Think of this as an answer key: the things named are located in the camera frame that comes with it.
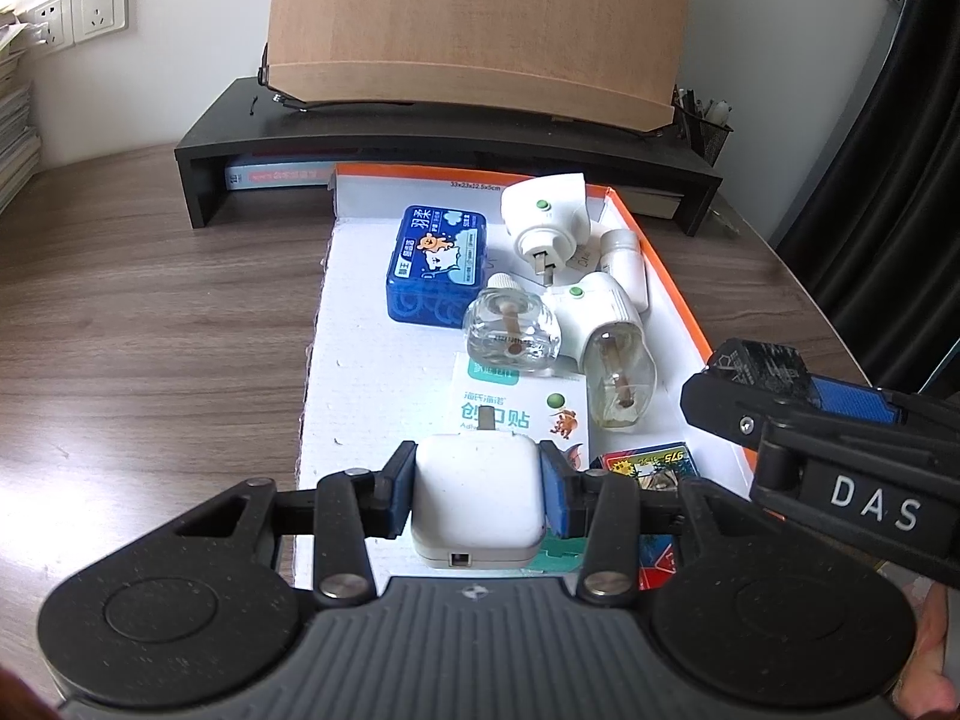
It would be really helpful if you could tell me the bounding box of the black mesh pen holder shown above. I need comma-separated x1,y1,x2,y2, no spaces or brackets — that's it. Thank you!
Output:
671,82,732,166

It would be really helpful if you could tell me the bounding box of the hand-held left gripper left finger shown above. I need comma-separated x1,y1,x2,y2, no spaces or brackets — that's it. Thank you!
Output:
174,441,419,605

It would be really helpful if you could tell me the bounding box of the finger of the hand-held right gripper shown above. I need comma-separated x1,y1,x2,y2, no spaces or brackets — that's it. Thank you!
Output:
681,369,818,458
811,376,960,428

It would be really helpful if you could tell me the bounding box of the stack of books and papers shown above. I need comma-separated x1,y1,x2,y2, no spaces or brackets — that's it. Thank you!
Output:
0,11,40,215

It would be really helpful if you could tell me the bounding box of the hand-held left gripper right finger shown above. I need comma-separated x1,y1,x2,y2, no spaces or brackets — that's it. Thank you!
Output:
538,441,781,605

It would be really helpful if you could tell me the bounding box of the book with red stripe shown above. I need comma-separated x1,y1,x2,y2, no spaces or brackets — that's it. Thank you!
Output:
225,161,335,188

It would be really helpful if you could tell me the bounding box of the white cardboard box orange edge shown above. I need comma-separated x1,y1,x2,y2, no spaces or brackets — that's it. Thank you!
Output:
294,161,755,593

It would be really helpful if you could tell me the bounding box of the wooden-backed monitor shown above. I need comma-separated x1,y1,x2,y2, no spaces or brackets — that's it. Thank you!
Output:
259,0,695,140

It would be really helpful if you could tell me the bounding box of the white plug-in repellent heater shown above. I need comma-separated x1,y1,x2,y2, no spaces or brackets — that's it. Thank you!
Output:
501,172,590,286

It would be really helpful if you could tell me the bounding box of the white USB charger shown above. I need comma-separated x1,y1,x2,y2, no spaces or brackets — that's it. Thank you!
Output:
411,406,545,568

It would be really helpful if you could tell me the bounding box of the dark curtain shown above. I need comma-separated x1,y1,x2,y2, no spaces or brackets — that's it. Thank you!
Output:
772,0,960,398

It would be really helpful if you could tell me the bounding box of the blue dental floss box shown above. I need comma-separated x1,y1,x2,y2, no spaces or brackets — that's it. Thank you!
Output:
385,204,488,329

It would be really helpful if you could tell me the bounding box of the person's right hand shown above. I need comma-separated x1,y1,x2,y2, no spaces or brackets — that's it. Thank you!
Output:
896,581,960,717

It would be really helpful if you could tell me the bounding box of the clear glass liquid bottle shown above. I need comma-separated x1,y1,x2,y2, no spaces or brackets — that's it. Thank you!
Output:
463,272,562,376

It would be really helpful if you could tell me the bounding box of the white repellent heater with bottle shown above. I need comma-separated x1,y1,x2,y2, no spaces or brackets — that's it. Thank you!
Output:
544,270,658,428

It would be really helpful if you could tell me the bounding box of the pale book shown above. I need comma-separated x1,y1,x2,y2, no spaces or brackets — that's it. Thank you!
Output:
622,184,683,220

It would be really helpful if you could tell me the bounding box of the blue card box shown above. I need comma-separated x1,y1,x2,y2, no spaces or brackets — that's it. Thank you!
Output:
592,441,702,590

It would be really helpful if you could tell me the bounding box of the white wall socket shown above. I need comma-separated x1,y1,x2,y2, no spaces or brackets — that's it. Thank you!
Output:
71,0,128,44
26,0,76,53

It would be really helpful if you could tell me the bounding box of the black monitor riser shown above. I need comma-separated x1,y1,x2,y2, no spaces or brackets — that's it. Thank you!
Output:
174,76,722,237

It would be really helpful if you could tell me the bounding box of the white green bandage box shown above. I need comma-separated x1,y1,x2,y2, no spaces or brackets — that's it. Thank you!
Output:
450,351,595,578

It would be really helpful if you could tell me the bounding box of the black power adapter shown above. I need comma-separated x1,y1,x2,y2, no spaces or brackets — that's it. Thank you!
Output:
709,337,815,402

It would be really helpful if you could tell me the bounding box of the small white bottle red label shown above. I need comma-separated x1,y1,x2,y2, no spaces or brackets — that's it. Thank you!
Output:
598,229,650,312

